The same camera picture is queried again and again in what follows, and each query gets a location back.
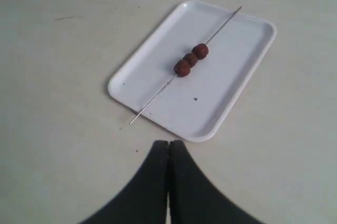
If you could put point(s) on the white rectangular plastic tray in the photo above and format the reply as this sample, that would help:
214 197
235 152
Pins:
193 107

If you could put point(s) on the red date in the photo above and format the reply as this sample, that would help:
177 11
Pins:
182 68
200 51
191 58

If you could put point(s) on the thin metal skewer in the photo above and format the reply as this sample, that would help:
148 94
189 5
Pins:
172 79

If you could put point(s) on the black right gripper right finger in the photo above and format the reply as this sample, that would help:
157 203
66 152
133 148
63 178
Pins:
193 198

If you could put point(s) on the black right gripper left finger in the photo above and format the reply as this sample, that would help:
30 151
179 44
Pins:
144 198

